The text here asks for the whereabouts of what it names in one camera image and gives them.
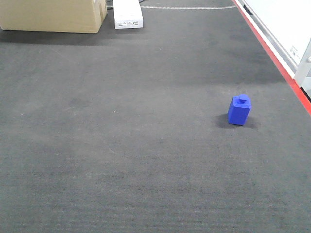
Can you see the white long carton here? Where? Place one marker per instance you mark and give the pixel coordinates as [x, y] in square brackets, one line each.
[127, 14]

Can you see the brown cardboard box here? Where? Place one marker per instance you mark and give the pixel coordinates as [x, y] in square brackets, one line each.
[67, 16]

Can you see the red conveyor edge strip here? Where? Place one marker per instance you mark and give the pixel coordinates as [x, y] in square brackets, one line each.
[278, 61]

